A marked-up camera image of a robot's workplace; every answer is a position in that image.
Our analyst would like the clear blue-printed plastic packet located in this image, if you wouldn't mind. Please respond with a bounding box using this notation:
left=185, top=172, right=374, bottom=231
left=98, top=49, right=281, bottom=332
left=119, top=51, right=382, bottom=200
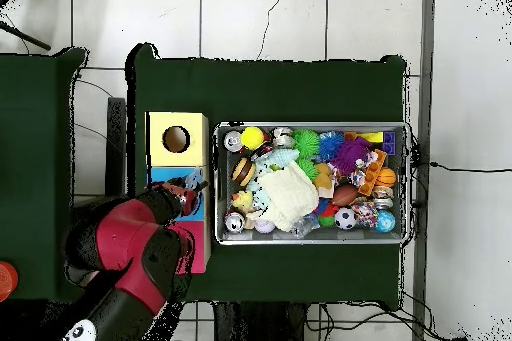
left=183, top=165, right=209, bottom=192

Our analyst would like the yellow plush duck toy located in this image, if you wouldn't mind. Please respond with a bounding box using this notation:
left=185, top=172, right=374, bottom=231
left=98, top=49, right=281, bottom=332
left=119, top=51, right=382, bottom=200
left=231, top=188, right=257, bottom=216

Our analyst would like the small toy hamburger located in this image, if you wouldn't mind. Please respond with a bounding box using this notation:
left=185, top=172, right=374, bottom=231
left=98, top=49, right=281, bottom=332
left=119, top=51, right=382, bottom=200
left=231, top=157, right=257, bottom=189

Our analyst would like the cream knitted cloth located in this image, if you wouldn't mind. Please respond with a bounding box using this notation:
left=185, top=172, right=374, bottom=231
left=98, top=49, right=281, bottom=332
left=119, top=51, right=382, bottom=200
left=255, top=160, right=320, bottom=233

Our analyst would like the purple spiky ball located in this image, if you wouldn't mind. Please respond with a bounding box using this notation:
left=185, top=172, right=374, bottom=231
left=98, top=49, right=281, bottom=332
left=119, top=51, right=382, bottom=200
left=332, top=136, right=374, bottom=176

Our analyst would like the wooden box with three holes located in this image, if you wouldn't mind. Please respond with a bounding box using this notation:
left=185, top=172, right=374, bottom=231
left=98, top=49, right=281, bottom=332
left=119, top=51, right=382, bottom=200
left=146, top=111, right=212, bottom=274

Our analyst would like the clear shallow mesh bin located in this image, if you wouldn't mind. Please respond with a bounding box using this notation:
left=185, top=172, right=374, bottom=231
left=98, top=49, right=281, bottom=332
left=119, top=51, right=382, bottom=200
left=213, top=122, right=414, bottom=246

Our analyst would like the red soda can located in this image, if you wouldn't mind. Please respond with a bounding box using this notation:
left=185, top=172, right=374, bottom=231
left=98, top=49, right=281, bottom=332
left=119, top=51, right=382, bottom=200
left=224, top=212, right=247, bottom=235

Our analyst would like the silver can with pull tab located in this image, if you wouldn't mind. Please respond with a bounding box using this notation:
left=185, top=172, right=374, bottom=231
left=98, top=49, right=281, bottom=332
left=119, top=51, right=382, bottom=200
left=222, top=130, right=244, bottom=154

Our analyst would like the yellow tennis ball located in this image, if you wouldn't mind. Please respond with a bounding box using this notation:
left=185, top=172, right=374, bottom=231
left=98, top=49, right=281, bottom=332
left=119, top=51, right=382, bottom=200
left=241, top=126, right=266, bottom=151

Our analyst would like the black side stand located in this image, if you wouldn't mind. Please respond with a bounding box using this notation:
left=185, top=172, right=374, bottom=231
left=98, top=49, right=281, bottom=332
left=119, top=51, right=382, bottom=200
left=71, top=96, right=129, bottom=214

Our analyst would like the light teal cloth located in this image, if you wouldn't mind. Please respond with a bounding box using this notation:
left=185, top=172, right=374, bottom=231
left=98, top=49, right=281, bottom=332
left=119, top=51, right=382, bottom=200
left=257, top=147, right=301, bottom=174

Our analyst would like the crushed silver can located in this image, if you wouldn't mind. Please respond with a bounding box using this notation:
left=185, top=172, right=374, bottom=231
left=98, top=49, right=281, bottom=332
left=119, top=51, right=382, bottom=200
left=271, top=126, right=296, bottom=149

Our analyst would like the green spiky ball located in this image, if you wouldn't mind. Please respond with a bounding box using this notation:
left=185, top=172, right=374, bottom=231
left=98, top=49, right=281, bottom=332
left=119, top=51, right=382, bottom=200
left=293, top=128, right=321, bottom=157

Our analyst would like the dark green side table cloth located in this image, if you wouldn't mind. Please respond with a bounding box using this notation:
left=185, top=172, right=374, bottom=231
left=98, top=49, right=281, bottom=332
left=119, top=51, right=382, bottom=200
left=0, top=48, right=89, bottom=302

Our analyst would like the small soccer ball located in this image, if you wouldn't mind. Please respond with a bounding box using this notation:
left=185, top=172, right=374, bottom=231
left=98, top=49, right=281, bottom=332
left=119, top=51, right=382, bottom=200
left=334, top=207, right=359, bottom=231

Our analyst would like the red disc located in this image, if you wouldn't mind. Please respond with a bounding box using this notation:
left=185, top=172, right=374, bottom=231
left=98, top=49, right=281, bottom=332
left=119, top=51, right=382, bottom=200
left=0, top=260, right=20, bottom=302

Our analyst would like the small orange basketball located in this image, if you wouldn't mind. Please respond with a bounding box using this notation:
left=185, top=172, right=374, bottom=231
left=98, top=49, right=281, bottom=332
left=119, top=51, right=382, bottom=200
left=375, top=164, right=399, bottom=188

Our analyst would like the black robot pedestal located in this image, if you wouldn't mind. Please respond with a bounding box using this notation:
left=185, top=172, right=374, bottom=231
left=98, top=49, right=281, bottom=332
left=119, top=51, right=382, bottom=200
left=214, top=300, right=321, bottom=341

